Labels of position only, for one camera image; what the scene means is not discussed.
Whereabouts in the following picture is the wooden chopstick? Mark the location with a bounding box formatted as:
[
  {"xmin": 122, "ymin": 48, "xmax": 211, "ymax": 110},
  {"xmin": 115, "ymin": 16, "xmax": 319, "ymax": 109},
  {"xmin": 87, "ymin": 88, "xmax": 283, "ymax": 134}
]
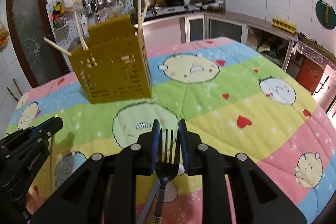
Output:
[
  {"xmin": 74, "ymin": 11, "xmax": 87, "ymax": 51},
  {"xmin": 49, "ymin": 136, "xmax": 55, "ymax": 193},
  {"xmin": 43, "ymin": 37, "xmax": 72, "ymax": 56},
  {"xmin": 138, "ymin": 5, "xmax": 148, "ymax": 31},
  {"xmin": 137, "ymin": 0, "xmax": 142, "ymax": 32}
]

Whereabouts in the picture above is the black fork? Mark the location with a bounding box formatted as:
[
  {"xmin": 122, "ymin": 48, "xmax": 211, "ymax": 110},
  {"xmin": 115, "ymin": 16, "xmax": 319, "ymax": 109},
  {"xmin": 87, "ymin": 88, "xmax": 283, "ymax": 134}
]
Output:
[{"xmin": 151, "ymin": 129, "xmax": 181, "ymax": 223}]

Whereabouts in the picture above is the colourful cartoon quilted tablecloth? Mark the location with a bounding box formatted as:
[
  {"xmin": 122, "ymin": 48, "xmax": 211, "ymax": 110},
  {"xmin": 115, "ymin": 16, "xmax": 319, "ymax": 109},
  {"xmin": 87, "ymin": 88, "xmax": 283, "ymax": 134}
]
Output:
[{"xmin": 6, "ymin": 38, "xmax": 335, "ymax": 223}]

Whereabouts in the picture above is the gold perforated utensil holder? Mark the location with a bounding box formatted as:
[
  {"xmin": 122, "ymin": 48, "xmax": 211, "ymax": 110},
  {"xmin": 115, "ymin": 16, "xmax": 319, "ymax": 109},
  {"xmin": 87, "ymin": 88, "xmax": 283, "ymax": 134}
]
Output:
[{"xmin": 69, "ymin": 14, "xmax": 151, "ymax": 104}]

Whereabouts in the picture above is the hanging plastic bag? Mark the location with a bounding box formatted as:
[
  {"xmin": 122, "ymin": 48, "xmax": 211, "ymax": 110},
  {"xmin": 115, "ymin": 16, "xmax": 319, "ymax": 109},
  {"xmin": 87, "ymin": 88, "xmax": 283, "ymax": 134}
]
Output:
[{"xmin": 0, "ymin": 23, "xmax": 10, "ymax": 51}]

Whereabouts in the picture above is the white dish soap bottle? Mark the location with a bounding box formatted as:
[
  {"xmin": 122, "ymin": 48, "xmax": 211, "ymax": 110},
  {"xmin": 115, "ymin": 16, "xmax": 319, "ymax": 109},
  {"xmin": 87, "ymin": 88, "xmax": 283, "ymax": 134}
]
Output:
[{"xmin": 80, "ymin": 13, "xmax": 88, "ymax": 36}]

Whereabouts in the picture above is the dark brown glass door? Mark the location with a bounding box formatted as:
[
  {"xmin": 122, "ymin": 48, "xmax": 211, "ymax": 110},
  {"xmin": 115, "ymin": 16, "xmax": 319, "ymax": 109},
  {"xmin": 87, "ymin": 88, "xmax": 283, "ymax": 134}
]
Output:
[{"xmin": 6, "ymin": 0, "xmax": 70, "ymax": 88}]

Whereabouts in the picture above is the gas stove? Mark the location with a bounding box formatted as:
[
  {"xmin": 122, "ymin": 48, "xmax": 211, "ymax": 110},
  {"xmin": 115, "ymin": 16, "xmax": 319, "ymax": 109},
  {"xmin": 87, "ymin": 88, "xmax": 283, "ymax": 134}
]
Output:
[{"xmin": 145, "ymin": 5, "xmax": 196, "ymax": 19}]

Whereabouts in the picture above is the yellow egg tray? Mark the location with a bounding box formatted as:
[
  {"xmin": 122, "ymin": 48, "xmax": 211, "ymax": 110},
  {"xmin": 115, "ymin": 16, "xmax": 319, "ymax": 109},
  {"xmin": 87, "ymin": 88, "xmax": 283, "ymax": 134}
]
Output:
[{"xmin": 271, "ymin": 18, "xmax": 297, "ymax": 35}]

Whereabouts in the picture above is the steel cooking pot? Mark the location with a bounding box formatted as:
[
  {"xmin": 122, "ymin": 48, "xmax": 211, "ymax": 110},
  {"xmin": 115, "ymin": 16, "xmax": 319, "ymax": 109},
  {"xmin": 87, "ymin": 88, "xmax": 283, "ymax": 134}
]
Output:
[{"xmin": 132, "ymin": 0, "xmax": 155, "ymax": 11}]

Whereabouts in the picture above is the green round wall hanger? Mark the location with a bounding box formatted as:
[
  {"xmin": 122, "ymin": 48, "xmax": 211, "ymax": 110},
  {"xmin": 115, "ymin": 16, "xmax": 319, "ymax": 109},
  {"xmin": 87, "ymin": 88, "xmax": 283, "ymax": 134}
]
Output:
[{"xmin": 315, "ymin": 0, "xmax": 336, "ymax": 30}]

